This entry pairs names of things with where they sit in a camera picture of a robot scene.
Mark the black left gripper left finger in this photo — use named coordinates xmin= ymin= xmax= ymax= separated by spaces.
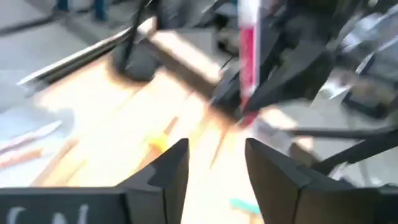
xmin=0 ymin=138 xmax=190 ymax=224

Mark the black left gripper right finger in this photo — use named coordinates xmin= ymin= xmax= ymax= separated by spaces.
xmin=244 ymin=138 xmax=398 ymax=224

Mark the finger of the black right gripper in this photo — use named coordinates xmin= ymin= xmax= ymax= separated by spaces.
xmin=244 ymin=43 xmax=336 ymax=115
xmin=210 ymin=60 xmax=243 ymax=116

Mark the blue highlighter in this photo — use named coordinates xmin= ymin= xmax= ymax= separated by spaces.
xmin=228 ymin=198 xmax=262 ymax=216

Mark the red white marker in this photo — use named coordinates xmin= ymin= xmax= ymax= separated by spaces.
xmin=238 ymin=0 xmax=261 ymax=127

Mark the yellow highlighter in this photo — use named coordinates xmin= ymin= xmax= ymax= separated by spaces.
xmin=146 ymin=132 xmax=170 ymax=153

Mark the black white marker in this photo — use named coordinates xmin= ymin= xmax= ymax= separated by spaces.
xmin=0 ymin=119 xmax=63 ymax=153

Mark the orange white marker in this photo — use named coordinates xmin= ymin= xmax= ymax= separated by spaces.
xmin=0 ymin=147 xmax=44 ymax=170

